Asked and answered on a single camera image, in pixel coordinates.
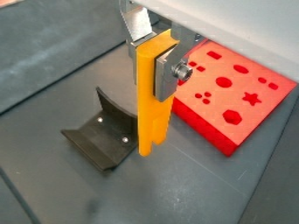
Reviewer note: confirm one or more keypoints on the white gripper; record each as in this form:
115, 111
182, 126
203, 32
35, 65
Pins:
258, 28

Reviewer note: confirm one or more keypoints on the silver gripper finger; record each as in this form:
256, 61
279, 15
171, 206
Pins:
137, 24

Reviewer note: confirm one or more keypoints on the yellow square-circle peg object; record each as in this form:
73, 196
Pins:
153, 113

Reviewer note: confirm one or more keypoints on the black curved fixture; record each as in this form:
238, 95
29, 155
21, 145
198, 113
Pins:
107, 138

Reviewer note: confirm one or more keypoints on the red shape-sorter block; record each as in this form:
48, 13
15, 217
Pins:
228, 96

